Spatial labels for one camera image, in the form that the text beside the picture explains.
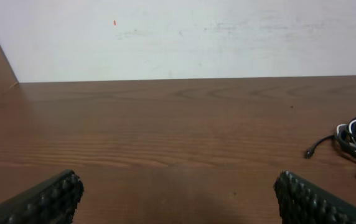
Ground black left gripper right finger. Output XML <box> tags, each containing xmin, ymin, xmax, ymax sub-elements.
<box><xmin>273</xmin><ymin>170</ymin><xmax>356</xmax><ymax>224</ymax></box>

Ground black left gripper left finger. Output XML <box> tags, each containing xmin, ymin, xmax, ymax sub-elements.
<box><xmin>0</xmin><ymin>170</ymin><xmax>84</xmax><ymax>224</ymax></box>

